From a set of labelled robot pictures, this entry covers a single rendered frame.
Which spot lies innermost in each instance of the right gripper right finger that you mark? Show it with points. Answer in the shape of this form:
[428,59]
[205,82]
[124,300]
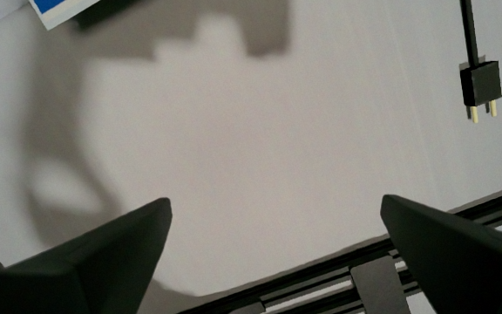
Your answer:
[457,263]

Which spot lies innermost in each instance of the white printed sheet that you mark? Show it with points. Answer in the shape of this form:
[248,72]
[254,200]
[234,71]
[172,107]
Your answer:
[54,12]

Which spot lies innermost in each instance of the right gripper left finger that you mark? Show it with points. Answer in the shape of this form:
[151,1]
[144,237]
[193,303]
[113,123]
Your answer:
[105,271]

